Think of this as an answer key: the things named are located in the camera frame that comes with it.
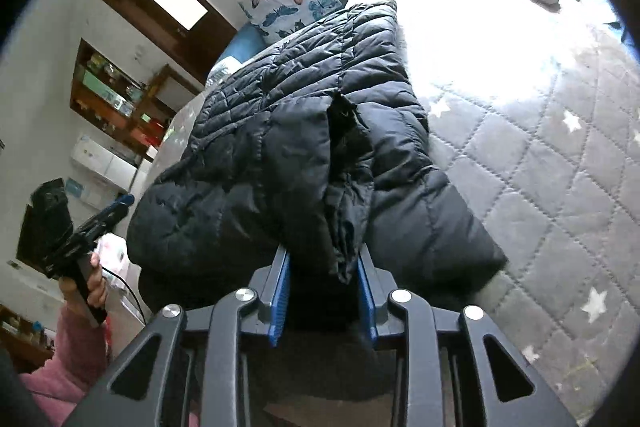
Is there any person's left hand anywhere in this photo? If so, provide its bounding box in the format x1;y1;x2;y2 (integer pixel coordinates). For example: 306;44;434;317
59;254;109;314

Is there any pink tissue pack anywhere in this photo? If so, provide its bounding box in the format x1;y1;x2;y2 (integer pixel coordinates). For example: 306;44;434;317
94;237;133;294

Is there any black puffer jacket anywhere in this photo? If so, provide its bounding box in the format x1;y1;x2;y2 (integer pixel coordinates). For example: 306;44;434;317
126;0;510;358

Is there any black cable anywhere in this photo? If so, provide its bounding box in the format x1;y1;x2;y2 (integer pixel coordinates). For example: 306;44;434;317
100;269;151;325

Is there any low wooden shelf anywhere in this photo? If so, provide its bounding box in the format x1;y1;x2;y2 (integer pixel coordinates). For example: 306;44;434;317
0;303;57;374

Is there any person's left forearm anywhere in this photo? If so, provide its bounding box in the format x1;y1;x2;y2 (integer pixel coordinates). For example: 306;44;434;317
19;304;112;427

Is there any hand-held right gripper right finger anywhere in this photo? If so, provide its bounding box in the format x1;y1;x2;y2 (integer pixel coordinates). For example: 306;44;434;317
356;244;581;427

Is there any wooden wall cabinet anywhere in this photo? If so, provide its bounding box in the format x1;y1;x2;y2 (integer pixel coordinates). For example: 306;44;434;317
69;38;173;158

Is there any grey star quilted bed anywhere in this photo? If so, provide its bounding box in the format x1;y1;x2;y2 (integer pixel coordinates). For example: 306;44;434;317
165;0;640;427

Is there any white cabinet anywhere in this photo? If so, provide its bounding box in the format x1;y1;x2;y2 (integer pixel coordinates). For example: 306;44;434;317
69;133;153;210

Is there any black bag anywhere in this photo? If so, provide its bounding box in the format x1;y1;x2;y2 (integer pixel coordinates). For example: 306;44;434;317
16;178;75;275

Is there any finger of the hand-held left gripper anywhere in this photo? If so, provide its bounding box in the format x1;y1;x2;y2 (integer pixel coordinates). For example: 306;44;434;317
99;193;136;225

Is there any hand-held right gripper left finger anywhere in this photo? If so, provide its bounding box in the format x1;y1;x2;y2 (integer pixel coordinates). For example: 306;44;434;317
65;247;292;427

